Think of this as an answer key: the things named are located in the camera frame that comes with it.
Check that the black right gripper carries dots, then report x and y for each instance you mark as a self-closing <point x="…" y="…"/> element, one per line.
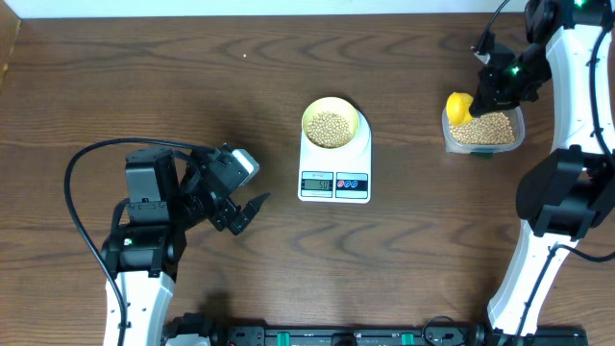
<point x="491" y="97"/>

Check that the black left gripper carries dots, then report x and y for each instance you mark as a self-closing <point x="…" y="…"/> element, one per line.
<point x="229" y="213"/>

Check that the yellow plastic measuring scoop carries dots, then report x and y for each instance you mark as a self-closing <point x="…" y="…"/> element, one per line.
<point x="458" y="108"/>

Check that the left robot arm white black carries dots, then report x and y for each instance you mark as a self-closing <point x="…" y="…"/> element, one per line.
<point x="169" y="193"/>

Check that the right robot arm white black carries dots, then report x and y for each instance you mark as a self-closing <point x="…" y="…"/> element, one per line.
<point x="572" y="190"/>

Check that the white digital kitchen scale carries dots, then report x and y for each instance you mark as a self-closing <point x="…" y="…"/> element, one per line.
<point x="342" y="175"/>

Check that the soybeans in yellow bowl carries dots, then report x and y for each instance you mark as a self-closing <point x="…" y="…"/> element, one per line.
<point x="329" y="130"/>

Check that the pale yellow bowl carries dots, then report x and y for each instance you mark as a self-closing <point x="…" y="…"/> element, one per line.
<point x="332" y="104"/>

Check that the clear container of soybeans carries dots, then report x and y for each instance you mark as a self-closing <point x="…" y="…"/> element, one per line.
<point x="491" y="133"/>

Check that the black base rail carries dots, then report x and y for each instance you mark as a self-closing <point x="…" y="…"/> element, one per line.
<point x="375" y="336"/>

